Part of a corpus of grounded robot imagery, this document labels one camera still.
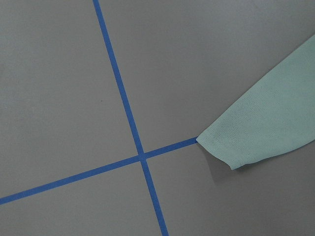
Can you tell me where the olive green long-sleeve shirt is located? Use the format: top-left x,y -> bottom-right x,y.
196,37 -> 315,170

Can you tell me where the brown paper table cover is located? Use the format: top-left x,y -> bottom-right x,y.
0,0 -> 315,236

